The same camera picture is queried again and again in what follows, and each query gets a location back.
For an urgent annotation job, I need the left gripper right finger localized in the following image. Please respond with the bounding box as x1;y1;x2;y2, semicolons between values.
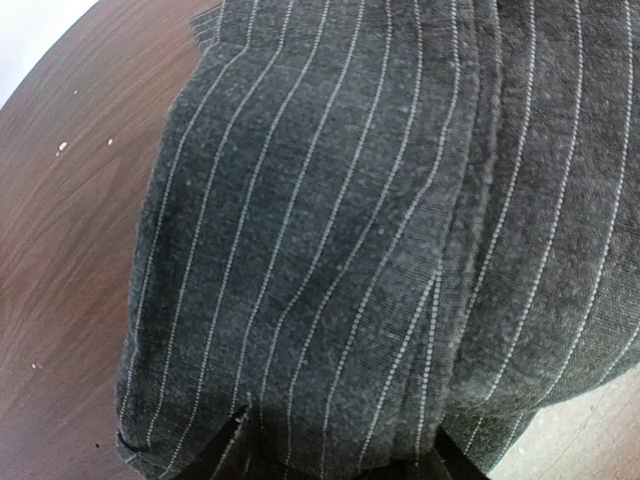
419;430;489;480

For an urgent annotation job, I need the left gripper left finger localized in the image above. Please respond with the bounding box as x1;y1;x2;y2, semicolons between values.
200;407;260;479

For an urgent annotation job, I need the dark pinstriped long sleeve shirt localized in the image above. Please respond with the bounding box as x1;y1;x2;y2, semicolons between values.
116;1;639;479

